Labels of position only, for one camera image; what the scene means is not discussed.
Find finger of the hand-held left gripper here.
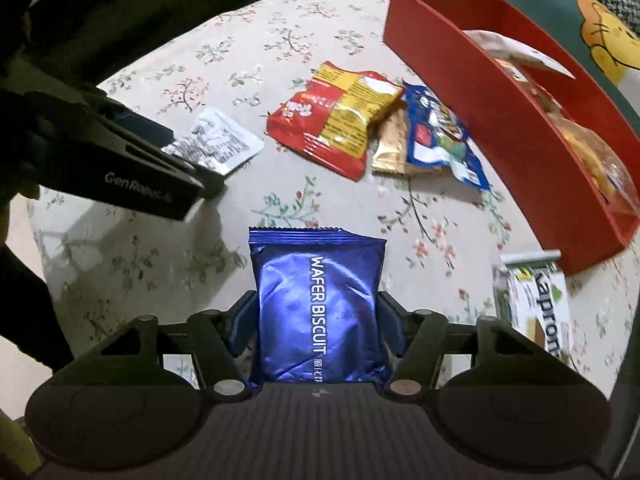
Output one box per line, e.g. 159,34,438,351
92,92,174,149
160,147,227,199

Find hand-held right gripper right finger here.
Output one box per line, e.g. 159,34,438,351
377,290,512,399

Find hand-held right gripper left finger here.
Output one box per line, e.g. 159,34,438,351
120,290,259,402

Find small white printed packet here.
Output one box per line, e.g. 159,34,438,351
161,109,265,177

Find blue wafer biscuit packet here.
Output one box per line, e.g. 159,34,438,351
248,226,393,386

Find red and yellow snack packet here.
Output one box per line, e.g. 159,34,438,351
265,61,405,182

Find green and white wafer packet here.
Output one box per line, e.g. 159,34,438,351
492,250,574,362

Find gold snack packet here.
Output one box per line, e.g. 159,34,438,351
371,105,446,177

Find blue colourful snack packet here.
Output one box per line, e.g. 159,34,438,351
402,82,491,192

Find red cardboard box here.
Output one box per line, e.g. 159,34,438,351
382,0,640,276

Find clear biscuit packet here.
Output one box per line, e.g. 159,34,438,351
575,150,638,208

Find clear steamed cake packet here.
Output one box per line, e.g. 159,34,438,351
530,80,603,163

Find white red-picture snack packet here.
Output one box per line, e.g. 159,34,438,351
462,30,576,80

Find floral tablecloth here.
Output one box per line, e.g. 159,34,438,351
27,0,640,401

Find teal lion print sofa cover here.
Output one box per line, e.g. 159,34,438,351
357,0,640,141

